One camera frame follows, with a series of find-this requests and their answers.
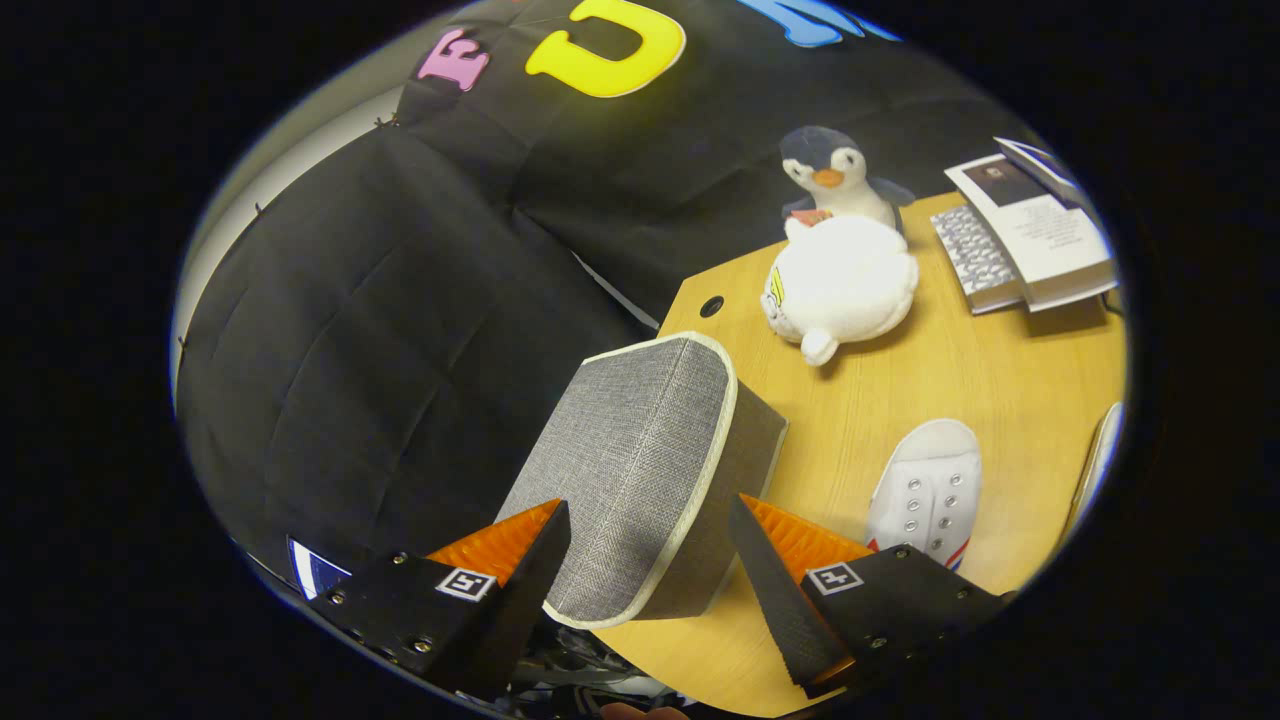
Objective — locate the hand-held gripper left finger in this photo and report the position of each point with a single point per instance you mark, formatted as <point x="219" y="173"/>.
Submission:
<point x="525" y="590"/>

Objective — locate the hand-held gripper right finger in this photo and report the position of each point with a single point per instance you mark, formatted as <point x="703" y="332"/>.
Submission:
<point x="780" y="600"/>

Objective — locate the grey fabric storage box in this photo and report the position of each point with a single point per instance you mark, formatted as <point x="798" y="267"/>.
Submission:
<point x="640" y="470"/>

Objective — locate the blue lit monitor screen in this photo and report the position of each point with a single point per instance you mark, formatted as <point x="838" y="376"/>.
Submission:
<point x="312" y="572"/>

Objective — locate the white round plush toy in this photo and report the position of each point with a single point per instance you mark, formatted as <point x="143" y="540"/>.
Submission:
<point x="845" y="285"/>

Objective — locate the grey patterned book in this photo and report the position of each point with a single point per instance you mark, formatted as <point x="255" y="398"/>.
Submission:
<point x="975" y="260"/>

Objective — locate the penguin plush toy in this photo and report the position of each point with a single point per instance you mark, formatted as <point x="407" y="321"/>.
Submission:
<point x="835" y="165"/>

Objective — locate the white book with portrait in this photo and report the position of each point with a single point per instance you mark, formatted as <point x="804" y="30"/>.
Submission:
<point x="1050" y="230"/>

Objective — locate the blue cover book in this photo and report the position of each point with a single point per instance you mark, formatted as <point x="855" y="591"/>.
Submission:
<point x="1040" y="160"/>

